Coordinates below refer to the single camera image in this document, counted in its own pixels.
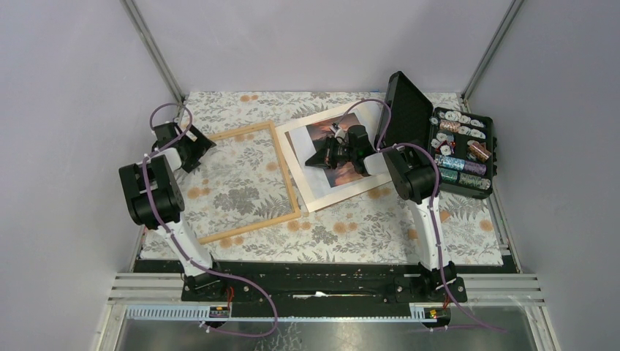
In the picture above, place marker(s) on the floral patterned table mat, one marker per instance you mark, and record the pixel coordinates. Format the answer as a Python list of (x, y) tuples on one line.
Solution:
[(239, 182)]

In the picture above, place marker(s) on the small wooden block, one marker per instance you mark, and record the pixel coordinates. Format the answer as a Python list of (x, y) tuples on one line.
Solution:
[(444, 215)]

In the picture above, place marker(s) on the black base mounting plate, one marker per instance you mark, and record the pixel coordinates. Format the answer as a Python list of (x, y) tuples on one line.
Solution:
[(409, 283)]

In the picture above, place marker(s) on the cream photo mat board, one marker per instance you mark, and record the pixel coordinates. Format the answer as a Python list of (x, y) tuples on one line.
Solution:
[(298, 141)]

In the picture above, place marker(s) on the sunset landscape photo print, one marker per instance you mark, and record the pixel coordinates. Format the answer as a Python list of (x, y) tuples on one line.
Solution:
[(330, 153)]

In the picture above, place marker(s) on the open black chip case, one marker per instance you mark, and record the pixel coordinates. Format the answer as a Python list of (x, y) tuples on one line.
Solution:
[(461, 143)]

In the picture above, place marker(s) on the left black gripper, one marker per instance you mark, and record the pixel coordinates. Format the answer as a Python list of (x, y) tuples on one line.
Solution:
[(200, 144)]

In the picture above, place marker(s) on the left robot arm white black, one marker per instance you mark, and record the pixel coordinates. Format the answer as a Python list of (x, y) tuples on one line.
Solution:
[(154, 198)]

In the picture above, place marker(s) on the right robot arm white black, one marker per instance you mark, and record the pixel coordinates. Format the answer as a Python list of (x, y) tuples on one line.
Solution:
[(416, 179)]

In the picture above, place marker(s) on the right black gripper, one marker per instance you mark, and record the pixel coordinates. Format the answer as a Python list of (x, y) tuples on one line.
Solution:
[(325, 156)]

